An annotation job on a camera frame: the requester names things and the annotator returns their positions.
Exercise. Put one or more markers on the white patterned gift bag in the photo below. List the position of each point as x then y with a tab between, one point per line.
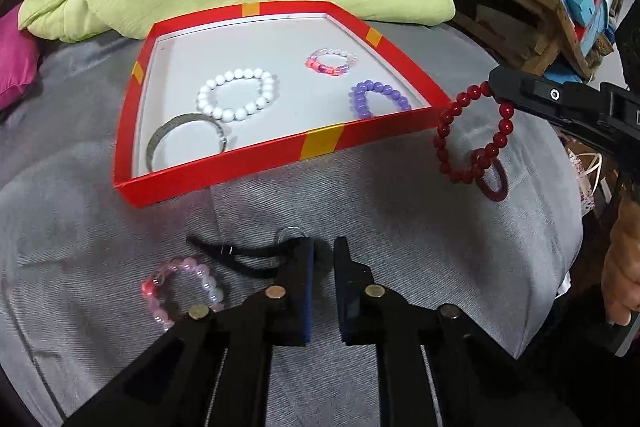
592	172

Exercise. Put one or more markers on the black ribbon choker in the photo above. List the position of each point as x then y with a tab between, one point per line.
235	253

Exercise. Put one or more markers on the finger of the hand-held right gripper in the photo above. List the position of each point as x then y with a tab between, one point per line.
530	88
575	119

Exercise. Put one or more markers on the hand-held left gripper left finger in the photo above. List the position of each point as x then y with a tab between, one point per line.
306	292

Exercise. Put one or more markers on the red shallow cardboard box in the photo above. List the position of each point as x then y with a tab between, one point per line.
380	119

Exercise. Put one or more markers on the small wicker basket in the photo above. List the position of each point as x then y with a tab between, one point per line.
602	44

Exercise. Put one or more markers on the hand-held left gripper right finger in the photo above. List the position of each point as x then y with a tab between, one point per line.
345	297

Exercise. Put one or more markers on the person's right hand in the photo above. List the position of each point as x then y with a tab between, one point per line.
622	267

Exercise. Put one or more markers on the magenta cushion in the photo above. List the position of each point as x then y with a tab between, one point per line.
17	62

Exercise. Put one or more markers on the silver glitter bangle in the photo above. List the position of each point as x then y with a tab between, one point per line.
162	132

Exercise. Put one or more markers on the grey fabric cover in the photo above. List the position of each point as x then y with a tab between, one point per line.
350	207

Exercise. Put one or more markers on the wooden shelf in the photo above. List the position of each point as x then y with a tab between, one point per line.
540	12

